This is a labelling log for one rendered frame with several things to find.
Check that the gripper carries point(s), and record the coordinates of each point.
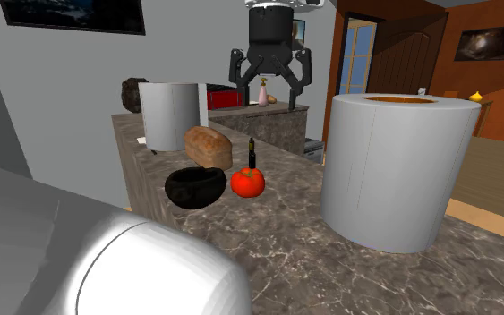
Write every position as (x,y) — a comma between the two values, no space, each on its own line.
(270,35)

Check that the pink soap dispenser bottle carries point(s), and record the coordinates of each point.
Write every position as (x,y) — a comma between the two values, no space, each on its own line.
(263,96)

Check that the brown potato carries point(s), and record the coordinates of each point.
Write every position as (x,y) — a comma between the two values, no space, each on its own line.
(271,99)

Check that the red cabinet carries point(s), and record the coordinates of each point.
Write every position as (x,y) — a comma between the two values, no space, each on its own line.
(223,98)

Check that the blue paned window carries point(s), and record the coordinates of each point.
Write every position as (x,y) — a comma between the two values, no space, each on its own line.
(356,56)

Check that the dark slim bottle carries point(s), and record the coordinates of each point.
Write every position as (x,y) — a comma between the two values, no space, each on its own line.
(252,157)

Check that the brown bread loaf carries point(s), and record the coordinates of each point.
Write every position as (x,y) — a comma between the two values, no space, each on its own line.
(208,146)

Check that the small white paper towel roll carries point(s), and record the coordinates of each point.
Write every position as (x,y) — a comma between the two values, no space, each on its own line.
(168,115)

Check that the red tomato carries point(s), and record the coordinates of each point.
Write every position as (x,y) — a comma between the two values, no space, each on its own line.
(247,183)

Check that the brown wooden door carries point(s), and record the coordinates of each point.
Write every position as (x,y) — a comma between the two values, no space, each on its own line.
(404,56)

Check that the dark rough lump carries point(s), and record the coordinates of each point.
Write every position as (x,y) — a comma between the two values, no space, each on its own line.
(130,94)

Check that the black bowl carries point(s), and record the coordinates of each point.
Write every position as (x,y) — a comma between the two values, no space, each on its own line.
(195,187)

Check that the large white paper towel roll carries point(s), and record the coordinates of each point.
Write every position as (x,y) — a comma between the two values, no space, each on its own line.
(391,174)

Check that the yellow round object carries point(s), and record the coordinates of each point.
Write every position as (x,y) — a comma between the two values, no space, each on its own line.
(476,97)

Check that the wooden side table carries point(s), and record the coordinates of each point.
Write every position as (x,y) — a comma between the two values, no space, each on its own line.
(483,115)

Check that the small portrait wall picture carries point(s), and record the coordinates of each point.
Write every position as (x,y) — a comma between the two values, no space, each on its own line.
(298,35)

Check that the wide dark wall picture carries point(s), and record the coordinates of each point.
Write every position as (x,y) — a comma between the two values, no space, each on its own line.
(72,13)

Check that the brown framed wall picture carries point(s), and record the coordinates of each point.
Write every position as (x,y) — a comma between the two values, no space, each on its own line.
(486,43)

